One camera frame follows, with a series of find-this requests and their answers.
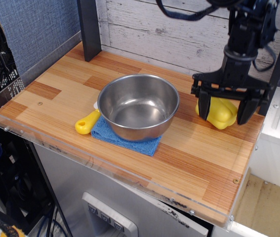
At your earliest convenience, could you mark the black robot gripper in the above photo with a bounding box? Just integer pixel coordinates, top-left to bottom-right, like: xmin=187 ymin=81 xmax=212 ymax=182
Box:
xmin=191 ymin=49 xmax=273 ymax=125

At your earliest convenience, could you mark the yellow bell pepper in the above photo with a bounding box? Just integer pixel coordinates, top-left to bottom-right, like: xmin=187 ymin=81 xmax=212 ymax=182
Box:
xmin=206 ymin=97 xmax=238 ymax=130

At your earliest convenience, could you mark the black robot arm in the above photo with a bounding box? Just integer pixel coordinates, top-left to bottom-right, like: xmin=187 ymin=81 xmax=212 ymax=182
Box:
xmin=191 ymin=0 xmax=279 ymax=125

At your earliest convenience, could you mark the clear acrylic table guard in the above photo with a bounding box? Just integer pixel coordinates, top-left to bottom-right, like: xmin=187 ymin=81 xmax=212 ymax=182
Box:
xmin=0 ymin=36 xmax=263 ymax=228

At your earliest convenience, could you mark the stainless steel bowl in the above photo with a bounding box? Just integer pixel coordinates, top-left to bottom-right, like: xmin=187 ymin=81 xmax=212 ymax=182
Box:
xmin=97 ymin=74 xmax=180 ymax=142

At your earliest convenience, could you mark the blue folded cloth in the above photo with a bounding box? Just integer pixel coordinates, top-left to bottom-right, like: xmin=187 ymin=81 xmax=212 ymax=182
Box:
xmin=91 ymin=116 xmax=162 ymax=156

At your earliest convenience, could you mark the silver cabinet with buttons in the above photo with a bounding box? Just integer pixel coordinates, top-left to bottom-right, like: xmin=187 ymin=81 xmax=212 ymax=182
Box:
xmin=34 ymin=145 xmax=213 ymax=237

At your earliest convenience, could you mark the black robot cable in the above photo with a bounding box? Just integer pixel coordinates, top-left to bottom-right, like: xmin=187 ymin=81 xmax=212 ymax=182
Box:
xmin=155 ymin=0 xmax=278 ymax=73

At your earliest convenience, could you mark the yellow handled knife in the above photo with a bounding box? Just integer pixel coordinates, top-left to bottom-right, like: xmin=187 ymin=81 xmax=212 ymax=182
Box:
xmin=75 ymin=102 xmax=101 ymax=135

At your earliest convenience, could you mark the dark left frame post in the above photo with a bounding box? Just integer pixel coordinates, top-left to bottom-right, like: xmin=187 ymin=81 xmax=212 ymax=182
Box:
xmin=77 ymin=0 xmax=102 ymax=62

